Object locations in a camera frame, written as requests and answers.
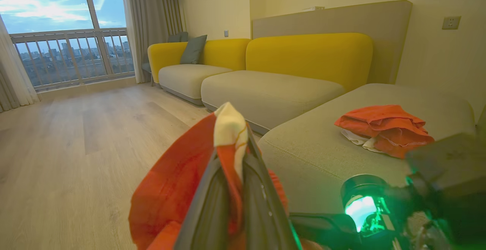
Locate beige upholstered wall panel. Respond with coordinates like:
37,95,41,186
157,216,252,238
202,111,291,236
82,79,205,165
251,0,413,85

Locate cream sheer curtain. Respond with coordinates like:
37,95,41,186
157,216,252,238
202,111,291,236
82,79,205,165
0,14,41,114

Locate square wall power outlet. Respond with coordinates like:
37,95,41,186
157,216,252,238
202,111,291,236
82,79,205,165
442,16,462,30

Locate large glass window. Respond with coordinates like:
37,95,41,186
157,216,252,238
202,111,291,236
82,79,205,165
0,0,134,92

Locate orange garment with white lining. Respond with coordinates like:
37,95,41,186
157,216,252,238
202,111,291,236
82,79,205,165
334,104,436,160

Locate orange garment with cream collar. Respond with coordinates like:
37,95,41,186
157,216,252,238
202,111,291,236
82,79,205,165
128,102,290,250

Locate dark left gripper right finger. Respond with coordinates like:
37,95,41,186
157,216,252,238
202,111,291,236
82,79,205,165
242,125,301,250

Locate grey chair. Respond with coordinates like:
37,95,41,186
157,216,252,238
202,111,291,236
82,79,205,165
141,31,189,87

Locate grey green throw cushion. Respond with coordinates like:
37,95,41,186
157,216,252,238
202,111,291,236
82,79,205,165
179,34,208,65

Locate yellow backed sofa module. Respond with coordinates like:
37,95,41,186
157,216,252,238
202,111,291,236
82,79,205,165
200,33,375,136

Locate beige backless sofa module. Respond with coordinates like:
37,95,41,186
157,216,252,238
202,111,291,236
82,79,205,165
257,83,478,215

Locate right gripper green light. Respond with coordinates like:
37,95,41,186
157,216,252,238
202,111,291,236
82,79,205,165
290,174,415,250

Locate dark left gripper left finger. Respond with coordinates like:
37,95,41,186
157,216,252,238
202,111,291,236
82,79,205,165
174,154,230,250

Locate yellow sofa module with armrest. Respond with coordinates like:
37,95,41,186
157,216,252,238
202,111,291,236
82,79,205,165
147,38,252,106

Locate beige heavy curtain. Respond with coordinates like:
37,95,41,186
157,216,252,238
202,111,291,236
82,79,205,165
119,0,172,84

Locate balcony metal railing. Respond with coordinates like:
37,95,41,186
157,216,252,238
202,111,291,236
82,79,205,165
9,28,136,92

